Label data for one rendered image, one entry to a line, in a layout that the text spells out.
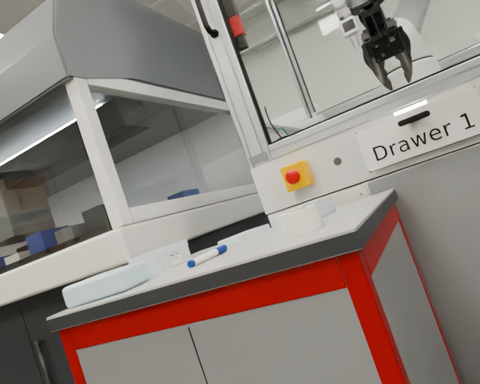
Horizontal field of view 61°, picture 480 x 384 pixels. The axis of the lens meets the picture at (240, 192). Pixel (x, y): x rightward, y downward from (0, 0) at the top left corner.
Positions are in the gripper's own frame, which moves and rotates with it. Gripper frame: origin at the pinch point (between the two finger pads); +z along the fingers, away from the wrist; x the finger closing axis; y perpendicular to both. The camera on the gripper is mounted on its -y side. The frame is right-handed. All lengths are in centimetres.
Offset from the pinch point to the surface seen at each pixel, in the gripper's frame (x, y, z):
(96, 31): -80, -36, -43
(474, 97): 13.6, -2.2, 13.1
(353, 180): -19.2, 1.4, 21.4
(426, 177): -2.0, 4.4, 25.7
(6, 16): -234, -195, -84
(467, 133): 9.7, 2.0, 19.1
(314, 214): -18.0, 42.6, -4.2
